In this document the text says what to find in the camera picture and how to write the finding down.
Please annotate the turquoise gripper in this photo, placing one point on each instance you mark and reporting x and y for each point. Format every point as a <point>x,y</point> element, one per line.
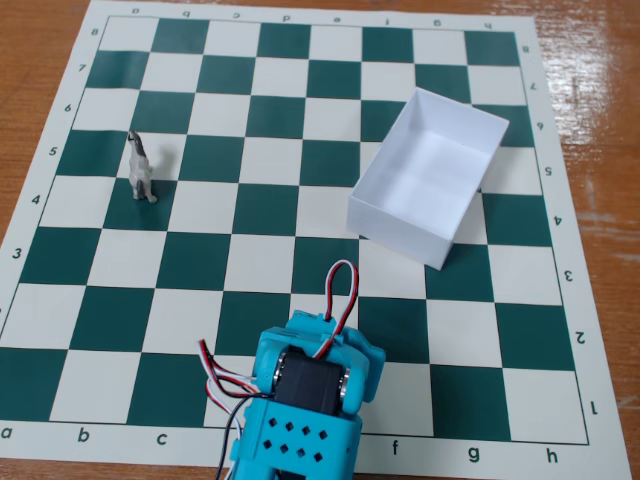
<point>372,352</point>

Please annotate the turquoise robot arm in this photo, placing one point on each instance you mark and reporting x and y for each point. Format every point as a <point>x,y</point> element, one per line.
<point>295,445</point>

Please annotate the white open cardboard box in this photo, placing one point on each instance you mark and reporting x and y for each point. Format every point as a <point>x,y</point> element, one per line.
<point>425,200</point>

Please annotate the green white chessboard mat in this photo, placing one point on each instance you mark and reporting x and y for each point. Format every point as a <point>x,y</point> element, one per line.
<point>200,260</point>

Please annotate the grey white toy horse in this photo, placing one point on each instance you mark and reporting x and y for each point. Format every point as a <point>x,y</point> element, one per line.
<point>139,167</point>

